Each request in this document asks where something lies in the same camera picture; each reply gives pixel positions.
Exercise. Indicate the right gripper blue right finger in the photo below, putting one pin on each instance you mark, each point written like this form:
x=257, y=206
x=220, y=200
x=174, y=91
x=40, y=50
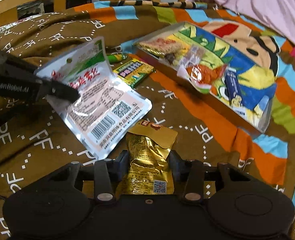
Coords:
x=178, y=166

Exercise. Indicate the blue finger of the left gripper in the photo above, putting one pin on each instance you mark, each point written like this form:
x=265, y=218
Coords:
x=56, y=89

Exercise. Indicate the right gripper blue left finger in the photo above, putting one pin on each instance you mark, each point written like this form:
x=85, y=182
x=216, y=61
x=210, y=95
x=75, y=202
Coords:
x=121, y=164

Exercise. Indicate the gold foil snack packet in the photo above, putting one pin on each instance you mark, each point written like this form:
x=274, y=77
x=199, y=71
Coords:
x=149, y=146

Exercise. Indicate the white barcode snack pouch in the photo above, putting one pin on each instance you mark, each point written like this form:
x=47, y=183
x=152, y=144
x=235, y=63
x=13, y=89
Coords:
x=107, y=107

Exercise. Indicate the red orange snack packet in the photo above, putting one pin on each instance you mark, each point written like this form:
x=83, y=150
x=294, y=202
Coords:
x=201, y=77

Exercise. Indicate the blue white stick sachet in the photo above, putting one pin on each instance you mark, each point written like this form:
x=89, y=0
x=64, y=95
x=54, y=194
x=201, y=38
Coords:
x=233, y=88

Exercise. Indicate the dark jerky clear packet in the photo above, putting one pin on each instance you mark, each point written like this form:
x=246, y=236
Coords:
x=172, y=59

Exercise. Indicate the rice cracker packet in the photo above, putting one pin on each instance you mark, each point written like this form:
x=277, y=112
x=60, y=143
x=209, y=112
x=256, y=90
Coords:
x=161, y=46

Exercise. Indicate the peanut bar clear packet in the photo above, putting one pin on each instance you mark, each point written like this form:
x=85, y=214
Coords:
x=192, y=57

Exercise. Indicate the green sausage stick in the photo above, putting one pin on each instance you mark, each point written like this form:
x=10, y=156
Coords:
x=116, y=58

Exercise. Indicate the yellow candy bar packet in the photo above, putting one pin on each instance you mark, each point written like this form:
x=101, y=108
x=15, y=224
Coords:
x=133, y=72

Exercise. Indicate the colourful dinosaur tray box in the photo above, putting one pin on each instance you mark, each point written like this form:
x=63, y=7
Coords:
x=224, y=63

